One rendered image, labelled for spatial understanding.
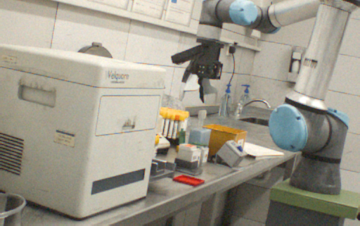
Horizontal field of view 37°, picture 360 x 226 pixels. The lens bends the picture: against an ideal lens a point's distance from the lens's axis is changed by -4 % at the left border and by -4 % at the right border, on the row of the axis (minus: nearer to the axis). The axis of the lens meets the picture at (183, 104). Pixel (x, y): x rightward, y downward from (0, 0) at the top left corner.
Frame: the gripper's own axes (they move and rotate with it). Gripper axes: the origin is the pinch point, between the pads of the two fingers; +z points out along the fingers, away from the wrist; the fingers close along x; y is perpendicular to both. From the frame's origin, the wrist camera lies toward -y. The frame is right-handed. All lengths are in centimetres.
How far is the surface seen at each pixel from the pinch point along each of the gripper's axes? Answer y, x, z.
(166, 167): 14.0, -31.2, 15.6
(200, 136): 2.3, 6.4, 10.4
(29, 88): 6, -76, -1
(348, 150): 1, 232, 23
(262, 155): 10.7, 43.1, 16.3
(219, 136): 2.5, 20.0, 10.8
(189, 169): 10.9, -12.7, 18.1
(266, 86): -65, 223, -9
